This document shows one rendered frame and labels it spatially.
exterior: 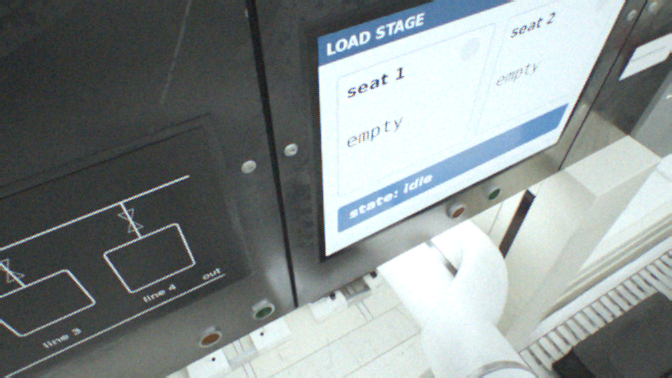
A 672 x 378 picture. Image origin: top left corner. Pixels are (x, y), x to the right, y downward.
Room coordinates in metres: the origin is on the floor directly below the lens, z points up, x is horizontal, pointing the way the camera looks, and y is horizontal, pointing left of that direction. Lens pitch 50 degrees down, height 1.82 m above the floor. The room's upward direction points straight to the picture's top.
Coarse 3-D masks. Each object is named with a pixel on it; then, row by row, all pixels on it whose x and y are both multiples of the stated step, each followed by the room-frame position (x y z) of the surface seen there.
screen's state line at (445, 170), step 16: (560, 112) 0.35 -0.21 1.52; (528, 128) 0.33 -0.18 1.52; (544, 128) 0.35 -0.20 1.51; (480, 144) 0.30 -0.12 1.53; (496, 144) 0.31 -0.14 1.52; (512, 144) 0.32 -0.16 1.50; (448, 160) 0.28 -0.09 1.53; (464, 160) 0.29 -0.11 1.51; (480, 160) 0.30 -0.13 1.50; (416, 176) 0.26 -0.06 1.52; (432, 176) 0.27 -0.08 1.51; (448, 176) 0.28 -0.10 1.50; (384, 192) 0.25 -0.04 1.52; (400, 192) 0.26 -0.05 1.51; (416, 192) 0.27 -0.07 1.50; (352, 208) 0.23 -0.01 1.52; (368, 208) 0.24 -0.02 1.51; (384, 208) 0.25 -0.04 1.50; (352, 224) 0.23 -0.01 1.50
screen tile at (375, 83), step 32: (384, 64) 0.24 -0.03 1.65; (416, 64) 0.26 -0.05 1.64; (448, 64) 0.27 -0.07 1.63; (480, 64) 0.29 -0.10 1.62; (352, 96) 0.23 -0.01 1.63; (384, 96) 0.24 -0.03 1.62; (416, 96) 0.26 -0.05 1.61; (448, 96) 0.27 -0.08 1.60; (416, 128) 0.26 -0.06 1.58; (448, 128) 0.28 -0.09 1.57; (352, 160) 0.23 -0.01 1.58; (384, 160) 0.25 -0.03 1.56; (416, 160) 0.26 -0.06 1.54
